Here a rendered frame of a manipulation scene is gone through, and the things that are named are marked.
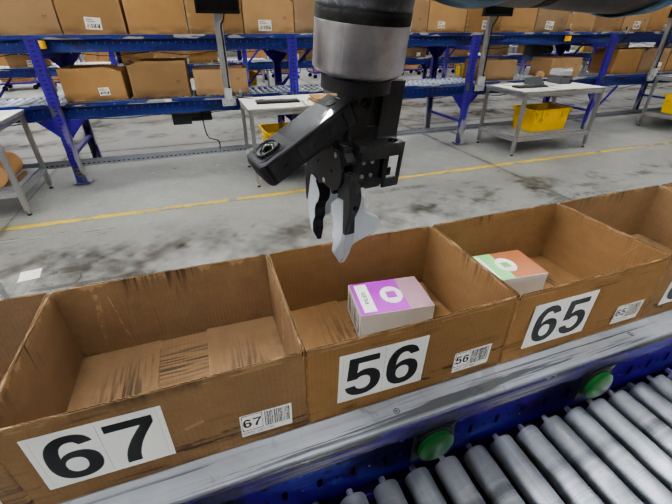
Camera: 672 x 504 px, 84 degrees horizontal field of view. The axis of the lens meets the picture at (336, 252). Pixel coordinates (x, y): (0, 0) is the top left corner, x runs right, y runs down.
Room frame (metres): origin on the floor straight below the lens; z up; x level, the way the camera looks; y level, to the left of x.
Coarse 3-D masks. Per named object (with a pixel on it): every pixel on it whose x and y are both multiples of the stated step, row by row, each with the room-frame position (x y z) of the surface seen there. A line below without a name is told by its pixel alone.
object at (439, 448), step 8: (440, 432) 0.39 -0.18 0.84; (448, 432) 0.40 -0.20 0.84; (424, 440) 0.39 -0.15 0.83; (432, 440) 0.38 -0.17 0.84; (440, 440) 0.38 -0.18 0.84; (448, 440) 0.39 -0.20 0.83; (424, 448) 0.38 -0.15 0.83; (432, 448) 0.38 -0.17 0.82; (440, 448) 0.38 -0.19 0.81; (448, 448) 0.39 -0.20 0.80; (424, 456) 0.38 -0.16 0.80; (432, 456) 0.38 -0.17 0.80; (440, 456) 0.39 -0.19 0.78
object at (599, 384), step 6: (606, 372) 0.53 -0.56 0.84; (594, 378) 0.52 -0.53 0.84; (600, 378) 0.51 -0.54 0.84; (606, 378) 0.52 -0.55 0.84; (612, 378) 0.52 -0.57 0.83; (588, 384) 0.51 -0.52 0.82; (594, 384) 0.51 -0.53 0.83; (600, 384) 0.51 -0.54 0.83; (606, 384) 0.52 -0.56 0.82; (588, 390) 0.51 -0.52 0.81; (594, 390) 0.51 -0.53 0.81; (600, 390) 0.51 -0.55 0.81; (588, 396) 0.51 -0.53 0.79; (594, 396) 0.51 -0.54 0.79
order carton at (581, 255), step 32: (448, 224) 0.80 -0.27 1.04; (480, 224) 0.84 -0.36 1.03; (512, 224) 0.87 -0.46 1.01; (544, 224) 0.91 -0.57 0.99; (576, 224) 0.85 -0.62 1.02; (544, 256) 0.90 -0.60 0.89; (576, 256) 0.82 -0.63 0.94; (608, 256) 0.76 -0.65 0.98; (640, 256) 0.70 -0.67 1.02; (512, 288) 0.54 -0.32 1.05; (544, 288) 0.75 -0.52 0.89; (576, 288) 0.56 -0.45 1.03; (608, 288) 0.59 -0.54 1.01; (640, 288) 0.63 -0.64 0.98; (512, 320) 0.52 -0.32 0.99; (608, 320) 0.61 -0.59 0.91; (512, 352) 0.53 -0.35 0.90
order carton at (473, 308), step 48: (384, 240) 0.75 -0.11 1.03; (432, 240) 0.77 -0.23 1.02; (288, 288) 0.67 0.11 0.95; (336, 288) 0.71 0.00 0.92; (432, 288) 0.74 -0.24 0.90; (480, 288) 0.60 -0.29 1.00; (336, 336) 0.58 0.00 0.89; (384, 336) 0.43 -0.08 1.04; (432, 336) 0.46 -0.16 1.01; (480, 336) 0.49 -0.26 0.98; (336, 384) 0.40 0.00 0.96; (432, 384) 0.47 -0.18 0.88
